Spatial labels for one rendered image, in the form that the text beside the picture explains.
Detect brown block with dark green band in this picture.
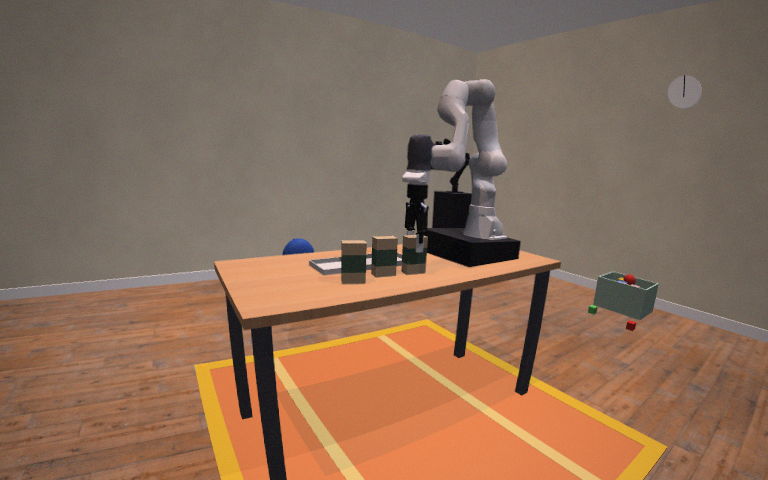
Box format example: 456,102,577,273
401,235,428,275
341,240,367,284
371,236,398,278

